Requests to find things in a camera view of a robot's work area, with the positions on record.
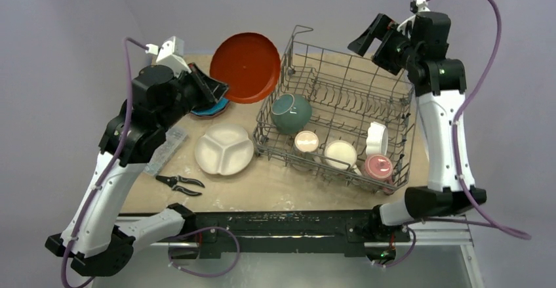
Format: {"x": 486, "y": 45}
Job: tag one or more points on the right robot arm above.
{"x": 439, "y": 85}

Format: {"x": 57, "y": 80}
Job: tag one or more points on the black pruning shears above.
{"x": 177, "y": 184}

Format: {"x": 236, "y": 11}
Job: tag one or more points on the pink ghost mug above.
{"x": 379, "y": 167}

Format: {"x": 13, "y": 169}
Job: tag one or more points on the grey wire dish rack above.
{"x": 346, "y": 93}

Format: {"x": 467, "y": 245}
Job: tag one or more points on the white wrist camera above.
{"x": 170, "y": 54}
{"x": 415, "y": 7}

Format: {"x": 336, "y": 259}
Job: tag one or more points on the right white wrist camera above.
{"x": 415, "y": 7}

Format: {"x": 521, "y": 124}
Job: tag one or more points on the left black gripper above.
{"x": 212, "y": 92}

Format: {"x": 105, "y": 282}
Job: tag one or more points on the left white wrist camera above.
{"x": 170, "y": 54}

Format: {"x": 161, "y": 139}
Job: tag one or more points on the orange red plate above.
{"x": 250, "y": 64}

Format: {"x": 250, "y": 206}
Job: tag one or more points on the clear plastic tray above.
{"x": 175, "y": 137}

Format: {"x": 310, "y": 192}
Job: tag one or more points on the green floral mug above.
{"x": 341, "y": 155}

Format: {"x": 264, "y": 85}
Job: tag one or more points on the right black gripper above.
{"x": 384, "y": 42}

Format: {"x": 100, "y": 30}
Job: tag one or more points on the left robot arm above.
{"x": 157, "y": 99}

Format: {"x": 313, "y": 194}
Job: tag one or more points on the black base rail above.
{"x": 335, "y": 232}

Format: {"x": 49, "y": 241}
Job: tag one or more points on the teal blue plate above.
{"x": 213, "y": 111}

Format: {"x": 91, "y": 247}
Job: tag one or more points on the cream dragon mug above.
{"x": 306, "y": 144}

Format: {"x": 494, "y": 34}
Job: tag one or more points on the cream divided plate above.
{"x": 225, "y": 149}

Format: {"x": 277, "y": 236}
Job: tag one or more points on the white scalloped teal bowl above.
{"x": 290, "y": 113}

